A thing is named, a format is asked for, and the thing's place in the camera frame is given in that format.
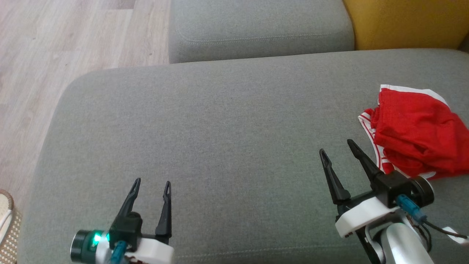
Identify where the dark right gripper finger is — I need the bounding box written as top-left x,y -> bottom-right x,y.
347,139 -> 384,184
319,148 -> 351,205

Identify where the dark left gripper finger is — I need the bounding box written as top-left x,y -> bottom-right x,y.
120,178 -> 142,217
155,181 -> 172,237

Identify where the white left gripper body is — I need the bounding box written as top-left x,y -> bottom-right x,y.
70,230 -> 175,264

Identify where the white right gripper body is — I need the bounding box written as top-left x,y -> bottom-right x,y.
335,176 -> 435,238

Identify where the red jersey with white sleeves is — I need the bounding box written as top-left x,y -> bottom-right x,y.
358,84 -> 469,181

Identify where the large grey sofa seat cushion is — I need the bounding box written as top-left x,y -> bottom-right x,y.
16,49 -> 469,264

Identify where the beige woven laundry basket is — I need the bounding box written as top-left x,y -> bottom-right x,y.
0,189 -> 22,264

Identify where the yellow sofa backrest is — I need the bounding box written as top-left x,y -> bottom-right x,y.
343,0 -> 469,51

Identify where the medium grey sofa seat cushion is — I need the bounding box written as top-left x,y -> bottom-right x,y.
169,0 -> 355,64

